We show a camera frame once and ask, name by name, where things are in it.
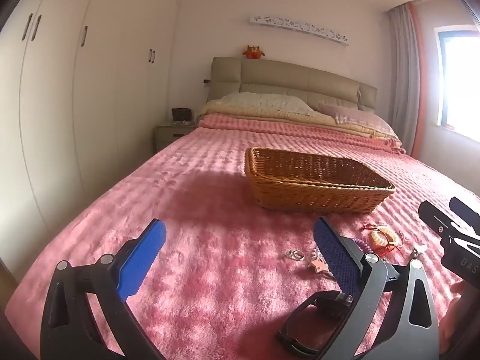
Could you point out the grey nightstand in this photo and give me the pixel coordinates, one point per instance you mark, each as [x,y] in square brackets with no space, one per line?
[172,137]

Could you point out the black wristwatch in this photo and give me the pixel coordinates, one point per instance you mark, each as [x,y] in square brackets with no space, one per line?
[333,302]

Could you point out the dark brown box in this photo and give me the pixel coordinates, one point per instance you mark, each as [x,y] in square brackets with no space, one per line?
[182,114]

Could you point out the person's right hand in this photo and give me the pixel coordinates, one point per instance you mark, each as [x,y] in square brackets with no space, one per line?
[450,330]

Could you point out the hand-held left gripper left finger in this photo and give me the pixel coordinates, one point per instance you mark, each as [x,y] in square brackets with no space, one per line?
[144,258]

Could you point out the white floral wall decoration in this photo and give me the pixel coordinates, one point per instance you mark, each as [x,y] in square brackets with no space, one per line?
[300,28]

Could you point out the orange owl plush toy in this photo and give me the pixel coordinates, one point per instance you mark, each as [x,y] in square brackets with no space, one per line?
[254,52]

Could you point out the brown wicker basket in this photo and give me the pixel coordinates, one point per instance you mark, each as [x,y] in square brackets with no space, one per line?
[318,191]

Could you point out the pink pillow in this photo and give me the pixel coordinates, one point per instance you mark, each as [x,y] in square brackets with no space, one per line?
[348,114]

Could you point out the cream pillow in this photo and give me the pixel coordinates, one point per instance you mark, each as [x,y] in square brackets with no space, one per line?
[285,118]

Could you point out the beige padded headboard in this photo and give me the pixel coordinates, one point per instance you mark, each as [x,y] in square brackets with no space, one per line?
[285,77]

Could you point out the grey and orange curtain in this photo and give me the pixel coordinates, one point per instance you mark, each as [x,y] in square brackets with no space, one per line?
[405,82]

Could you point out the white pillow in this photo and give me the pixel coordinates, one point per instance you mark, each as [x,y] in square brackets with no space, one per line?
[262,102]

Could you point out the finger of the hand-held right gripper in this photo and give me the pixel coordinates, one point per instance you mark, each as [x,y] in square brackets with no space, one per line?
[465,210]
[431,213]

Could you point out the window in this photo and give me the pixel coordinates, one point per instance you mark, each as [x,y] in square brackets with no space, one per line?
[461,82]

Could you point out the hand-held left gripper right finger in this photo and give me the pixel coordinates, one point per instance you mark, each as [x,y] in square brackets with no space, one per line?
[335,258]

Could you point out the white wardrobe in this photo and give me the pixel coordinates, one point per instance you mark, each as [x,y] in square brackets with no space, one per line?
[75,101]

